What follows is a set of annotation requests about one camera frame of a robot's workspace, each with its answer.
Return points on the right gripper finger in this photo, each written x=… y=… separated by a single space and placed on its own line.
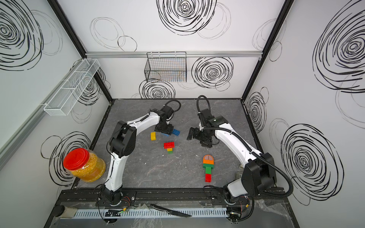
x=191 y=134
x=207 y=143

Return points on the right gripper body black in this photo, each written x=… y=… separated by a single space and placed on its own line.
x=201 y=134

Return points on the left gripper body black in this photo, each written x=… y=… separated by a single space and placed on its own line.
x=167 y=128

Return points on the orange half-round lego piece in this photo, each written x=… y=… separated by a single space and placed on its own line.
x=208 y=157

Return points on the red long lego brick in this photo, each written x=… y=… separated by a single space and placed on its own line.
x=169 y=145

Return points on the red small lego brick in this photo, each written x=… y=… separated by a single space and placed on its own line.
x=208 y=177

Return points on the orange long lego brick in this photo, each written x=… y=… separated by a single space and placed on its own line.
x=208 y=162

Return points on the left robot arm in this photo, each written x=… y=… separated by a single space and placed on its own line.
x=123 y=142

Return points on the dark blue lego brick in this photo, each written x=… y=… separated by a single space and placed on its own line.
x=175 y=132

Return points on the glass jar green contents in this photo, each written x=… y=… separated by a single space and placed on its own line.
x=238 y=175

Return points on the red-lidded jar yellow contents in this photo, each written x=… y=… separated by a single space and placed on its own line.
x=84 y=164

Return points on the white roll black cap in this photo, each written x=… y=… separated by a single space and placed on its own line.
x=62 y=211

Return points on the black wire basket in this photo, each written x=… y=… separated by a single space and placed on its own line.
x=166 y=66

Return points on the white slotted cable duct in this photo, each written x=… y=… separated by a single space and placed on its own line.
x=149 y=213

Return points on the clear plastic wall shelf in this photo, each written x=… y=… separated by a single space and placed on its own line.
x=79 y=87

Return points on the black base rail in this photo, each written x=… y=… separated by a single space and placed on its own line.
x=101 y=196

